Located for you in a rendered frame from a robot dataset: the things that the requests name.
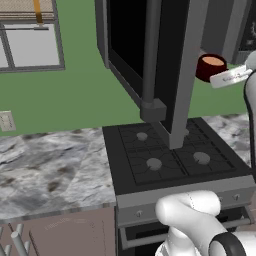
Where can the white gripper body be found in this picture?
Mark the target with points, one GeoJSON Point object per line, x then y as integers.
{"type": "Point", "coordinates": [230, 77]}

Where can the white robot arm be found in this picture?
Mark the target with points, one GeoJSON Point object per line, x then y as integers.
{"type": "Point", "coordinates": [196, 220]}

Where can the dark red cup of tea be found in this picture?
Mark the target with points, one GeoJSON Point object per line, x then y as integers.
{"type": "Point", "coordinates": [204, 68]}

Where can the grey microwave oven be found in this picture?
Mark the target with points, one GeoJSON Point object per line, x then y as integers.
{"type": "Point", "coordinates": [220, 26]}

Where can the dark microwave door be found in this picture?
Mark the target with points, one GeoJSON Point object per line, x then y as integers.
{"type": "Point", "coordinates": [128, 40]}

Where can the black and grey stove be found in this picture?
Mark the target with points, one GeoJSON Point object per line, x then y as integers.
{"type": "Point", "coordinates": [160, 160]}

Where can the grey stove knob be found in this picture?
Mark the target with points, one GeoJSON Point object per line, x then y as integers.
{"type": "Point", "coordinates": [236, 197]}
{"type": "Point", "coordinates": [139, 213]}
{"type": "Point", "coordinates": [220, 199]}

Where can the grey framed window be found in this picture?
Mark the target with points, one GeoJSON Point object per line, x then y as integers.
{"type": "Point", "coordinates": [31, 43]}

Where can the brown cupboard front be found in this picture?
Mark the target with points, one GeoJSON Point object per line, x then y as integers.
{"type": "Point", "coordinates": [73, 233]}

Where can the white wall outlet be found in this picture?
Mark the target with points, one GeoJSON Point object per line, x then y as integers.
{"type": "Point", "coordinates": [6, 121]}

